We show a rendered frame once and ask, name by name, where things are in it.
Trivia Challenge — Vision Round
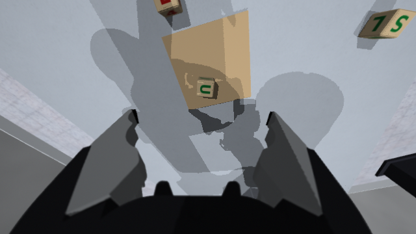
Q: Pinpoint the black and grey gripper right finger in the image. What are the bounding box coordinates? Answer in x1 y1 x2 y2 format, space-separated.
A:
253 111 372 234

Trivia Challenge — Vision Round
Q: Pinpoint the tan flat mat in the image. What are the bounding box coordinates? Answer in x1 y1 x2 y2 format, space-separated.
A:
162 10 251 110

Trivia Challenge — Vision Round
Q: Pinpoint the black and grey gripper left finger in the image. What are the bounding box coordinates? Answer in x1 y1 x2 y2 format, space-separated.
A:
9 109 147 234

